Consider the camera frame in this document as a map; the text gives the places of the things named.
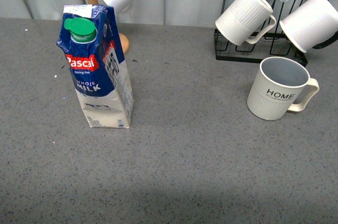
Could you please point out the cream HOME mug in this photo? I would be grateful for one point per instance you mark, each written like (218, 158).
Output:
(280, 85)

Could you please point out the black wire mug rack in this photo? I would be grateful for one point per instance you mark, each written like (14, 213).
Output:
(272, 43)

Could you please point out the white mug black handle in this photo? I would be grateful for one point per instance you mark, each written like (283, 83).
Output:
(312, 25)

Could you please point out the white ribbed hanging mug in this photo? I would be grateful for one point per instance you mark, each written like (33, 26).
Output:
(246, 21)

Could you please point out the blue white milk carton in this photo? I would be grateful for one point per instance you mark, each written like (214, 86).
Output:
(91, 44)

